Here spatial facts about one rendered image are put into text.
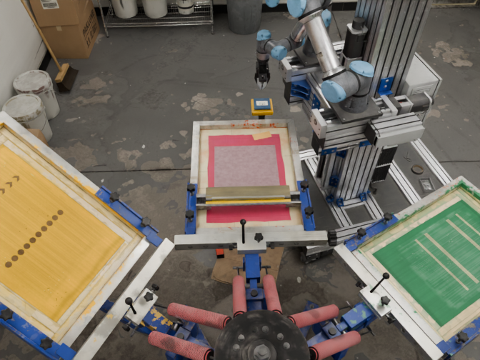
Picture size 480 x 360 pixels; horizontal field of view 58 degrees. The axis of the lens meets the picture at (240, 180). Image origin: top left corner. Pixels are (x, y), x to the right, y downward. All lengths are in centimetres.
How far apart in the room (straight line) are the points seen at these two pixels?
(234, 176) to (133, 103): 224
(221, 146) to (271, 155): 29
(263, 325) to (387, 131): 126
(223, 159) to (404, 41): 110
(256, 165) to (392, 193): 133
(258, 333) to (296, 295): 154
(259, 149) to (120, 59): 286
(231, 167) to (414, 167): 171
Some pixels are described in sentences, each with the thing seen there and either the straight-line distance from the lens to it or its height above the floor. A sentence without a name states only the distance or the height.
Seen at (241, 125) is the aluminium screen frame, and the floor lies 98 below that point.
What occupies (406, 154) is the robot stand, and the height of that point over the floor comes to 21.
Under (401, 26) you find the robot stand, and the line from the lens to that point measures 233.
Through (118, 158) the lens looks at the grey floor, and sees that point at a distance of 383.
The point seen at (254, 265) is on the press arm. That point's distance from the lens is 188.
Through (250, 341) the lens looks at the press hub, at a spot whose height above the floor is 131.
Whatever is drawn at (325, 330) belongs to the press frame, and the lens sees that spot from 179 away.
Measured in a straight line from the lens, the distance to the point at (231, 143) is 245.
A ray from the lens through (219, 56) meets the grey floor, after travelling 486.
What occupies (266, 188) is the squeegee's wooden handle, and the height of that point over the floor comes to 106.
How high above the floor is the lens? 268
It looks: 49 degrees down
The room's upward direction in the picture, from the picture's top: straight up
